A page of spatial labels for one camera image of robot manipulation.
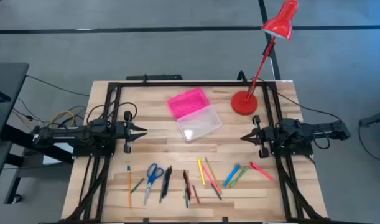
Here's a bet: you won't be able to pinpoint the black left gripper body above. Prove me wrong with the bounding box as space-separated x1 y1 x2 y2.
116 110 134 154

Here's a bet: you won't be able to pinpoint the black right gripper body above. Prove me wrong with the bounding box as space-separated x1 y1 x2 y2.
253 115 273 159

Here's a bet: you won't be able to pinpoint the pink highlighter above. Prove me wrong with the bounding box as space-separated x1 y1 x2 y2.
249 161 276 182

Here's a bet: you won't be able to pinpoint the blue-handled scissors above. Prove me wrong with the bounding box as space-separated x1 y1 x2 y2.
143 162 165 207

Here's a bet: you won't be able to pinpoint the orange pencil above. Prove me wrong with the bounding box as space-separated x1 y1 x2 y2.
127 165 132 209

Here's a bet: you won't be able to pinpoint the yellow wooden pencil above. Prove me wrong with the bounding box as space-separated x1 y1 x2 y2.
203 156 223 193

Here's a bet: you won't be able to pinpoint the pink-lidded clear pencil box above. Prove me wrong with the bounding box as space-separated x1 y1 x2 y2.
167 86 223 143

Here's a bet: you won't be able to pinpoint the black pen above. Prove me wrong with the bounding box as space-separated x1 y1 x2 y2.
163 165 173 198

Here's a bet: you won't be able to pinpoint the black pens pair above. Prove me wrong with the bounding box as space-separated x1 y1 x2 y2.
159 167 171 204

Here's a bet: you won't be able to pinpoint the yellow highlighter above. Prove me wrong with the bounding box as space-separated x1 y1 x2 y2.
197 157 206 186

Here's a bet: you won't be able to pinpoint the white cardboard box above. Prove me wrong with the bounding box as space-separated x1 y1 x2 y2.
42 142 75 166

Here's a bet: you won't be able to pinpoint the red desk lamp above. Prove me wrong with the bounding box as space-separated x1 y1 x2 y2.
230 0 299 116

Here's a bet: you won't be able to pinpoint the black bar device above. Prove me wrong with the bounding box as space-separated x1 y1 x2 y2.
125 73 183 82

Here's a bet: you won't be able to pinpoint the long red crayon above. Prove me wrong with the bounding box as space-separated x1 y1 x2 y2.
192 184 201 205

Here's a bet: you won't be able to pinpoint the black desk base beam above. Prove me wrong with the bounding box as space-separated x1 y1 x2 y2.
0 123 75 165

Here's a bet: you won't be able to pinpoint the grey stand leg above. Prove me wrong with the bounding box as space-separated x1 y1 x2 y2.
359 108 380 128

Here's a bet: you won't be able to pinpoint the grey desk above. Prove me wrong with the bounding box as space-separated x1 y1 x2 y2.
0 62 30 195

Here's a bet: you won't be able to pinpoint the black lamp cable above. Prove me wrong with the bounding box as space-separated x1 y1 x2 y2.
250 77 343 123

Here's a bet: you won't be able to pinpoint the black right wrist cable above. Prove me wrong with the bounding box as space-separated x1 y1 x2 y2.
313 130 331 151

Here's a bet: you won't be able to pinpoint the yellow cable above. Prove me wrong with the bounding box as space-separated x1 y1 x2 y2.
49 110 76 129

